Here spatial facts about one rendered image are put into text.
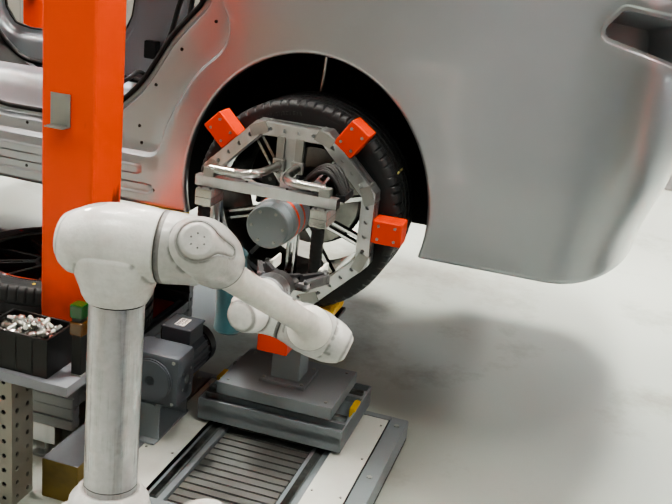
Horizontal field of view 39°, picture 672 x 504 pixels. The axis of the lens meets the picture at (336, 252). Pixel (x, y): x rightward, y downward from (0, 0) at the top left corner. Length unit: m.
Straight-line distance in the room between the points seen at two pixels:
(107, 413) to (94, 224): 0.35
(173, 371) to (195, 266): 1.35
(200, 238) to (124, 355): 0.28
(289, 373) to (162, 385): 0.47
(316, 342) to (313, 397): 1.03
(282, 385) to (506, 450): 0.84
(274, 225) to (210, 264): 1.11
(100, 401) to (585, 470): 2.08
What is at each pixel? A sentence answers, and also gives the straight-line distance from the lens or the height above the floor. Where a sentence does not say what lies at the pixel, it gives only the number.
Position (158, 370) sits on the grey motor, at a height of 0.36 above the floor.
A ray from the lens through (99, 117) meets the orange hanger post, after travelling 2.67.
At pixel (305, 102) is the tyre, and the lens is 2.88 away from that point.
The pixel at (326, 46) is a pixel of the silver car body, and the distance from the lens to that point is 2.90.
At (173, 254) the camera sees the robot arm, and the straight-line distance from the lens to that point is 1.63.
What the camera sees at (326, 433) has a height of 0.15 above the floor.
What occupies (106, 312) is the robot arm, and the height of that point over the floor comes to 1.00.
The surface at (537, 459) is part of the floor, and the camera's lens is 3.48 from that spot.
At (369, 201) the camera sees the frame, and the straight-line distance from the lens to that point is 2.77.
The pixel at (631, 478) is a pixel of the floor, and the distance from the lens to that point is 3.52.
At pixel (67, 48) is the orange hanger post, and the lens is 2.66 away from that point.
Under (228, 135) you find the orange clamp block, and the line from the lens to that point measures 2.88.
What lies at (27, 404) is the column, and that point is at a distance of 2.92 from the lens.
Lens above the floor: 1.68
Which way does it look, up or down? 19 degrees down
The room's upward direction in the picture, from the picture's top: 6 degrees clockwise
